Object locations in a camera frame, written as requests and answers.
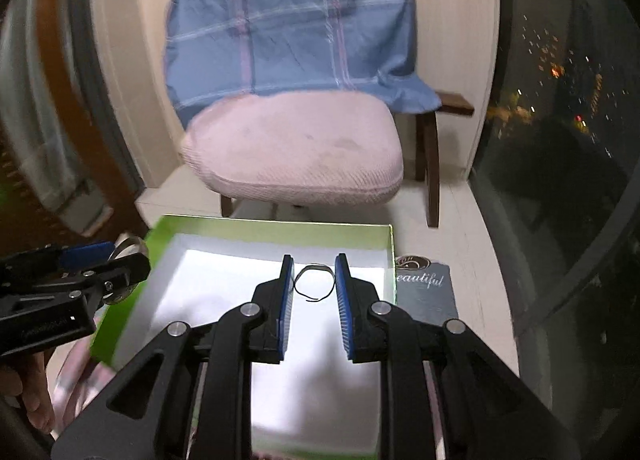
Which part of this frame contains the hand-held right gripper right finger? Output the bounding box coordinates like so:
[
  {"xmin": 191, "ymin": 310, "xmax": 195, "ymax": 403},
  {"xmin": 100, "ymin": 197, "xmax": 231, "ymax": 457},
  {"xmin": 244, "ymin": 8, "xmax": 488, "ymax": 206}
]
[{"xmin": 334, "ymin": 253, "xmax": 583, "ymax": 460}]

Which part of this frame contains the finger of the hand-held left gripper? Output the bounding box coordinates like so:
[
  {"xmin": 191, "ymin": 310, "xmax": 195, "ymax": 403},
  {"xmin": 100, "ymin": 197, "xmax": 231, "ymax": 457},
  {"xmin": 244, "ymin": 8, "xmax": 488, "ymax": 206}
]
[
  {"xmin": 50, "ymin": 253, "xmax": 152, "ymax": 313},
  {"xmin": 0, "ymin": 241, "xmax": 117, "ymax": 291}
]

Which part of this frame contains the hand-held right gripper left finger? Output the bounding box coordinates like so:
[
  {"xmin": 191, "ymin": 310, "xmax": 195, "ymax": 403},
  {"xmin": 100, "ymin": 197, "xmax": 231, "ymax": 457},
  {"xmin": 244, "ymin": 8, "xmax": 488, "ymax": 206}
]
[{"xmin": 52, "ymin": 254, "xmax": 296, "ymax": 460}]

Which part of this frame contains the thin wire bracelet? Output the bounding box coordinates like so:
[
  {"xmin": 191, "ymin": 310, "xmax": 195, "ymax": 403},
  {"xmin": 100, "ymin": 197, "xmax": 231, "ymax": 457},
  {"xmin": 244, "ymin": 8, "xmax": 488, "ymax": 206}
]
[{"xmin": 293, "ymin": 264, "xmax": 337, "ymax": 301}]

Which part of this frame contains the green box with white inside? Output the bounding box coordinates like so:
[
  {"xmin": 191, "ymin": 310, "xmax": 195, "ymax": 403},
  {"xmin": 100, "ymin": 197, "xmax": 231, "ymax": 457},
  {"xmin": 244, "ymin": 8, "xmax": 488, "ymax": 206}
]
[{"xmin": 89, "ymin": 214, "xmax": 398, "ymax": 458}]

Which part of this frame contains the person's left hand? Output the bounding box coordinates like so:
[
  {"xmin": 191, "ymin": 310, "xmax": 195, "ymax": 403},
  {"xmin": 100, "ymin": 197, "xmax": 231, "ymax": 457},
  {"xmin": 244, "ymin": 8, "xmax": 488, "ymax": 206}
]
[{"xmin": 0, "ymin": 347, "xmax": 56, "ymax": 436}]

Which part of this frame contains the grey printed card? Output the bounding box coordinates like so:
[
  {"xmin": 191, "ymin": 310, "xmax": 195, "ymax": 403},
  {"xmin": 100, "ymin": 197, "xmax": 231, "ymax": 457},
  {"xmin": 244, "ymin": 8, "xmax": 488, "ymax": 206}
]
[{"xmin": 395, "ymin": 255, "xmax": 460, "ymax": 321}]

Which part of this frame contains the pink chair cushion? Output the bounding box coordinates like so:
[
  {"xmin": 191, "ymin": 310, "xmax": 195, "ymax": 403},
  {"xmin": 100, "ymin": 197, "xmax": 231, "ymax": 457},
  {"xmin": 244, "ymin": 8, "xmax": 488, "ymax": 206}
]
[{"xmin": 179, "ymin": 93, "xmax": 405, "ymax": 206}]

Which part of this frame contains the dark glass window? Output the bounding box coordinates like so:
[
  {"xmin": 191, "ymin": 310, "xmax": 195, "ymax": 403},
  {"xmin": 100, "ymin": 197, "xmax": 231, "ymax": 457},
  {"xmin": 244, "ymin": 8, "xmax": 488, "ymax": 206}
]
[{"xmin": 472, "ymin": 0, "xmax": 640, "ymax": 441}]

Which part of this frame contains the blue plaid cloth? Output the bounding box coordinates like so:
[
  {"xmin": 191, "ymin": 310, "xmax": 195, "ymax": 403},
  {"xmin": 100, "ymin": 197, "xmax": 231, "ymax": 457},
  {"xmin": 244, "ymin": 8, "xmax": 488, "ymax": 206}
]
[{"xmin": 164, "ymin": 0, "xmax": 442, "ymax": 128}]

